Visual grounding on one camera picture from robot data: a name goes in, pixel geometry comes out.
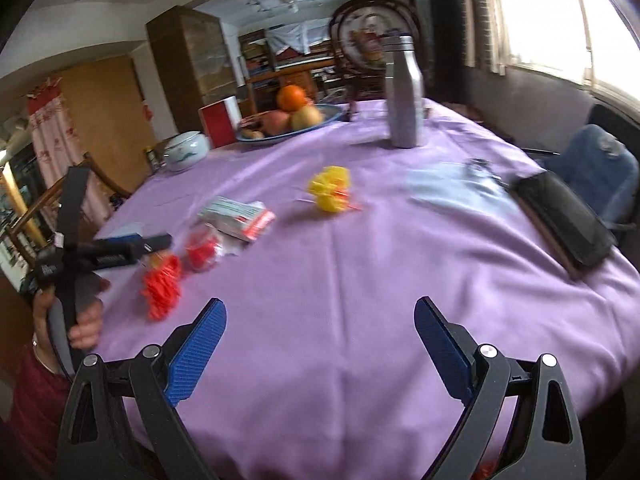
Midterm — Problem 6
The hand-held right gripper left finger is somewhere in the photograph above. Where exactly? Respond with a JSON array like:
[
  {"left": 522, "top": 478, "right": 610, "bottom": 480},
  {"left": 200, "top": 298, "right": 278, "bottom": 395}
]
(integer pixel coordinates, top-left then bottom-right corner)
[{"left": 56, "top": 297, "right": 227, "bottom": 480}]

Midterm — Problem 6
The wooden glass-front cabinet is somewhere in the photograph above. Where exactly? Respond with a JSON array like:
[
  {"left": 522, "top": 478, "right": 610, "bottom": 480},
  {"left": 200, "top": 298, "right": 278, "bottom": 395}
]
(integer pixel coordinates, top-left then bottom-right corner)
[{"left": 146, "top": 6, "right": 238, "bottom": 106}]

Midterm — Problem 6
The tall dark cabinet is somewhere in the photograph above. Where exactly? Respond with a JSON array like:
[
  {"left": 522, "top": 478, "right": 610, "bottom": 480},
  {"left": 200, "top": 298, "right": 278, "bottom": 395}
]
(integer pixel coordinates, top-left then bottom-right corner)
[{"left": 402, "top": 0, "right": 468, "bottom": 103}]

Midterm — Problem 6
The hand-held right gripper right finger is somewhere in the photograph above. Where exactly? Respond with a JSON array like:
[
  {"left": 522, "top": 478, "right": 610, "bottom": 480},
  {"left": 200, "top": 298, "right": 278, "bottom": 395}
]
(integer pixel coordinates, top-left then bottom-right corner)
[{"left": 413, "top": 296, "right": 587, "bottom": 480}]

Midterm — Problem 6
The decorative painted round plate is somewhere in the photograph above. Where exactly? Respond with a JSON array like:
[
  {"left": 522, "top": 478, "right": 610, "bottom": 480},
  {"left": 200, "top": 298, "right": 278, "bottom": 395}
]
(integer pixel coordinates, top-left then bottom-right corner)
[{"left": 328, "top": 0, "right": 421, "bottom": 88}]

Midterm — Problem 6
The carved wooden chair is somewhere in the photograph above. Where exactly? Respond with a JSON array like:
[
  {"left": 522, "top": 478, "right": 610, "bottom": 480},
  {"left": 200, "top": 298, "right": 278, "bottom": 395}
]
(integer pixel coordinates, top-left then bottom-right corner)
[{"left": 247, "top": 57, "right": 346, "bottom": 106}]

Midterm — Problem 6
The white ceramic lidded jar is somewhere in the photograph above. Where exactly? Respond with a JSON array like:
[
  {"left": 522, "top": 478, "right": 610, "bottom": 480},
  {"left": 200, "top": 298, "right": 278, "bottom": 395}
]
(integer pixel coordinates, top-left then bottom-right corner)
[{"left": 162, "top": 131, "right": 212, "bottom": 172}]

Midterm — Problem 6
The flat blue face mask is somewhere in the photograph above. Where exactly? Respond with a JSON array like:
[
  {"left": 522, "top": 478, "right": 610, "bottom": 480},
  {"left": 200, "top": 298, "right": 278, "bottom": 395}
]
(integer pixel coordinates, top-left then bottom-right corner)
[{"left": 405, "top": 161, "right": 516, "bottom": 216}]

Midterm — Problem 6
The person's left hand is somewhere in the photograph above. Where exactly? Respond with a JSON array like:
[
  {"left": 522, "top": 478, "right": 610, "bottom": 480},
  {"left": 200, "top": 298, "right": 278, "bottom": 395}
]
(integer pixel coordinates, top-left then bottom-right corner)
[{"left": 31, "top": 277, "right": 111, "bottom": 351}]

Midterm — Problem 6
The stainless steel bottle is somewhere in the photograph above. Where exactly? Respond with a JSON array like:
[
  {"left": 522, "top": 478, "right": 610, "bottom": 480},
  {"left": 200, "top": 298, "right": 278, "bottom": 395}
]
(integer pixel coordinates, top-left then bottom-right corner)
[{"left": 381, "top": 35, "right": 426, "bottom": 149}]

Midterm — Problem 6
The red bundle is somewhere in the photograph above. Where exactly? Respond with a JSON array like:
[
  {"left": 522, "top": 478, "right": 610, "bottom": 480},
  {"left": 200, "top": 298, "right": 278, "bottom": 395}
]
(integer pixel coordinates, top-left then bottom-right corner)
[{"left": 184, "top": 223, "right": 238, "bottom": 273}]

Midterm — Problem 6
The orange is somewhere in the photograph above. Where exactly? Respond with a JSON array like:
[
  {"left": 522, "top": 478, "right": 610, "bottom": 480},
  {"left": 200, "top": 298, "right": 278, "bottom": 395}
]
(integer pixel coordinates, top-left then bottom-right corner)
[{"left": 277, "top": 85, "right": 308, "bottom": 112}]

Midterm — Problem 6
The red apple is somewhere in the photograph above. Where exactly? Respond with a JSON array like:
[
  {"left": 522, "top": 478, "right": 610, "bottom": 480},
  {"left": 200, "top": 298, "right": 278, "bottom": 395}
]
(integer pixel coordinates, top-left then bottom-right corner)
[{"left": 260, "top": 110, "right": 292, "bottom": 137}]

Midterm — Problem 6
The orange-red plastic bundle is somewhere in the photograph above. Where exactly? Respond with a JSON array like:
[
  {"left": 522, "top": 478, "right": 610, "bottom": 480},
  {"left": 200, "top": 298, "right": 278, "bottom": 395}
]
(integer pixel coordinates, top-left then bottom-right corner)
[{"left": 141, "top": 254, "right": 183, "bottom": 321}]

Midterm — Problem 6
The floral pink curtain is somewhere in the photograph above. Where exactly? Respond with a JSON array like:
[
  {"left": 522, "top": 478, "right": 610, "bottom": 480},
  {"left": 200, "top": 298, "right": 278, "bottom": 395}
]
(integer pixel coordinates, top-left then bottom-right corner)
[{"left": 26, "top": 77, "right": 113, "bottom": 226}]

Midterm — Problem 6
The blue fruit bowl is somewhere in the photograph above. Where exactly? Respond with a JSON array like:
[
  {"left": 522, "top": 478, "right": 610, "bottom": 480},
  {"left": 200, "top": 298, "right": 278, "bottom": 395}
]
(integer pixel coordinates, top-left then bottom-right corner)
[{"left": 236, "top": 103, "right": 346, "bottom": 147}]

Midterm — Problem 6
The cluttered bookshelf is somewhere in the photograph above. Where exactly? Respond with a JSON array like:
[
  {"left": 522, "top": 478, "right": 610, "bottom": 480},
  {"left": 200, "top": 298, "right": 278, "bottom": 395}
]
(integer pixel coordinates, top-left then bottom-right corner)
[{"left": 239, "top": 30, "right": 341, "bottom": 91}]

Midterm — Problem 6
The wooden armchair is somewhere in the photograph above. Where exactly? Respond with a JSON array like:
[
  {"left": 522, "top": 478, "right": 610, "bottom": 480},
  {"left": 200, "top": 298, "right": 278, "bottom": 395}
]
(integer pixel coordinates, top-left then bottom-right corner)
[{"left": 5, "top": 152, "right": 133, "bottom": 256}]

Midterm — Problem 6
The purple tablecloth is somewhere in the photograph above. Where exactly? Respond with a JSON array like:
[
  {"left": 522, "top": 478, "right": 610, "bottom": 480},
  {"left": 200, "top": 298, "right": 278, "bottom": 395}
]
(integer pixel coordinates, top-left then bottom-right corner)
[{"left": 92, "top": 97, "right": 640, "bottom": 480}]

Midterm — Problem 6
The yellow pear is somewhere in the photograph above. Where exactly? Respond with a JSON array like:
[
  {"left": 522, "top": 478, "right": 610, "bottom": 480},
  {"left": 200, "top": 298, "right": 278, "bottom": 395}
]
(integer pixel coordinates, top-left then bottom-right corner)
[{"left": 291, "top": 105, "right": 324, "bottom": 131}]

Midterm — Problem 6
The checked curtain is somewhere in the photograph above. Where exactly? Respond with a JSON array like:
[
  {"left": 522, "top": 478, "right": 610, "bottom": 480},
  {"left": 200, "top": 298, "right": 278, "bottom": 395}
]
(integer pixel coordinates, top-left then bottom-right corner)
[{"left": 460, "top": 0, "right": 511, "bottom": 73}]

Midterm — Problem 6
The blue cushioned office chair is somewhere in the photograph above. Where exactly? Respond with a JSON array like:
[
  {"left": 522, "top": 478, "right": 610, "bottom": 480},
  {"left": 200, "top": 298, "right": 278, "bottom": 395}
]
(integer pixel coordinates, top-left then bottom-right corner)
[{"left": 522, "top": 102, "right": 640, "bottom": 233}]

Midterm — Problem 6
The red box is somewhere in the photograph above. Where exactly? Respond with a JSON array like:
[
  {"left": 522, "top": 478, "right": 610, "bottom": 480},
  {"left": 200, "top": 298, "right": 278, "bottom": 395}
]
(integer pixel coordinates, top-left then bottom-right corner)
[{"left": 198, "top": 96, "right": 241, "bottom": 150}]

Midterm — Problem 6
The bright window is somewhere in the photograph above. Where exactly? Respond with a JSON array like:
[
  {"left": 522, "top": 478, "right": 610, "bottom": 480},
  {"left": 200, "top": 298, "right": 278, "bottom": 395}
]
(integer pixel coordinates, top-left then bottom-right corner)
[{"left": 487, "top": 0, "right": 640, "bottom": 111}]

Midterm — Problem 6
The black smartphone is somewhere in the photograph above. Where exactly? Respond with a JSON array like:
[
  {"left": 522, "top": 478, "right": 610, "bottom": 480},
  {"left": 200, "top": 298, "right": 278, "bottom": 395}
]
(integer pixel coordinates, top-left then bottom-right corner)
[{"left": 510, "top": 170, "right": 618, "bottom": 281}]

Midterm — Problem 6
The yellow plastic bundle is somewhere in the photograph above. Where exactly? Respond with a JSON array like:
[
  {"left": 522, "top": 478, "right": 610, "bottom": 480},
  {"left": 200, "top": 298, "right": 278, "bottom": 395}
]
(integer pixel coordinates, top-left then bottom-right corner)
[{"left": 306, "top": 166, "right": 363, "bottom": 215}]

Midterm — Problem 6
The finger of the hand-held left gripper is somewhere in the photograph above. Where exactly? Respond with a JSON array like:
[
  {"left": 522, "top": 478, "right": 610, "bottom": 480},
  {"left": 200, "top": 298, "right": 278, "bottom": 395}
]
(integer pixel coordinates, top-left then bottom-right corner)
[
  {"left": 92, "top": 251, "right": 147, "bottom": 269},
  {"left": 92, "top": 232, "right": 174, "bottom": 253}
]

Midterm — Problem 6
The white hanging cloth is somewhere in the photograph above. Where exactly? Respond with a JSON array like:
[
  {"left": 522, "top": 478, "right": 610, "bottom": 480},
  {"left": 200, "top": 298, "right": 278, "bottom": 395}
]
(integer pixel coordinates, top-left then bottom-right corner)
[{"left": 267, "top": 19, "right": 333, "bottom": 56}]

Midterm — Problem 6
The small grey cloth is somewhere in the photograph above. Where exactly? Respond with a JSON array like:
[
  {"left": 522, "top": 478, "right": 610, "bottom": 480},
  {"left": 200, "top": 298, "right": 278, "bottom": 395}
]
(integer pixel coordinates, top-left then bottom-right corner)
[{"left": 600, "top": 132, "right": 626, "bottom": 156}]

